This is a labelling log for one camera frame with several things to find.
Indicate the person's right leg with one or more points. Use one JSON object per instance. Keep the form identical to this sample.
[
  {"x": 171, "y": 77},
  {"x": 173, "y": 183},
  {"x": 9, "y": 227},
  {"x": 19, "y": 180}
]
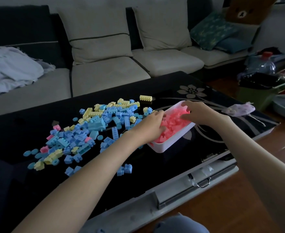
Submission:
[{"x": 181, "y": 224}]

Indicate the person's left forearm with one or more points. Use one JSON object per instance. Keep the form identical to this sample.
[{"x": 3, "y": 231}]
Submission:
[{"x": 77, "y": 191}]

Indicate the teal patterned cushion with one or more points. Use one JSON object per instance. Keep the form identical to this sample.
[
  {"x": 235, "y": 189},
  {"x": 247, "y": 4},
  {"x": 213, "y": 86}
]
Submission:
[{"x": 213, "y": 31}]

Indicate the white bin with pink bricks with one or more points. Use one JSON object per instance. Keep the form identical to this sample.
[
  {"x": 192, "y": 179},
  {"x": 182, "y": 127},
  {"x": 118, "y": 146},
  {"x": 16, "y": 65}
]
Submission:
[{"x": 171, "y": 143}]

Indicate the crumpled white cloth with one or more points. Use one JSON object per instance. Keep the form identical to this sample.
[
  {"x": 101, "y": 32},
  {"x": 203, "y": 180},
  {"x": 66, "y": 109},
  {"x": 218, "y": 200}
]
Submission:
[{"x": 11, "y": 70}]

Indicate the green trash bin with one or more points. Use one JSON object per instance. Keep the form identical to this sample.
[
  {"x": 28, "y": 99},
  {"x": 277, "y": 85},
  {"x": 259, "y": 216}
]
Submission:
[{"x": 259, "y": 97}]

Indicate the grey sofa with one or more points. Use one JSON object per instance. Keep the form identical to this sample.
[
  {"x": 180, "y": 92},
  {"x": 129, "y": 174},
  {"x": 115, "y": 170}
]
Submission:
[{"x": 108, "y": 75}]

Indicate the black glass coffee table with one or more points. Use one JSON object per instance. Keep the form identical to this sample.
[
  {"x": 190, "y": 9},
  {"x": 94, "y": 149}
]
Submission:
[{"x": 169, "y": 167}]

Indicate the brown bear plush cushion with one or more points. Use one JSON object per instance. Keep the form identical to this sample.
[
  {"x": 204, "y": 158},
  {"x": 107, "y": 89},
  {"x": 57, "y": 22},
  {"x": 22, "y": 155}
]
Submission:
[{"x": 249, "y": 10}]

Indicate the lavender plastic bag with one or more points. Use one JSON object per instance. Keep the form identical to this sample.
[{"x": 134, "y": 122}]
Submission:
[{"x": 239, "y": 109}]

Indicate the pile of colorful blocks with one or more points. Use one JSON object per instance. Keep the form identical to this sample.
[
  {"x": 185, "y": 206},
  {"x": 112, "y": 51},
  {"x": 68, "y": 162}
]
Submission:
[{"x": 89, "y": 126}]

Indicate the clear bottle red cap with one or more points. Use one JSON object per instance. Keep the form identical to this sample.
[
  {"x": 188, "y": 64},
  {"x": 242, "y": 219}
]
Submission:
[{"x": 260, "y": 65}]

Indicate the blue cushion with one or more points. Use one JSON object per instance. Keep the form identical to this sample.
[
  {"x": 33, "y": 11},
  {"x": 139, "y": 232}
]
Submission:
[{"x": 232, "y": 45}]

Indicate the person's left hand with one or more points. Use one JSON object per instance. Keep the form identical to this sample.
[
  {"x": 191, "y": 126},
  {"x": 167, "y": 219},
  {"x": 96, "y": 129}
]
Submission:
[{"x": 148, "y": 128}]

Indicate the person's right forearm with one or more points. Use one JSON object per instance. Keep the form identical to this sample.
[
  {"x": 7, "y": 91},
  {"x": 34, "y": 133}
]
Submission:
[{"x": 266, "y": 162}]

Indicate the person's right hand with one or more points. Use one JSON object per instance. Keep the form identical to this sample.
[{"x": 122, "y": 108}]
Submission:
[{"x": 203, "y": 114}]

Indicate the dark grey back cushion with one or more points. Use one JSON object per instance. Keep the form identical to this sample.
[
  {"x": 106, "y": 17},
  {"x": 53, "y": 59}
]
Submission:
[{"x": 198, "y": 12}]

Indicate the beige back cushion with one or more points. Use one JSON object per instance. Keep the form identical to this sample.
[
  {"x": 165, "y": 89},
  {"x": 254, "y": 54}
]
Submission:
[
  {"x": 162, "y": 26},
  {"x": 96, "y": 48}
]

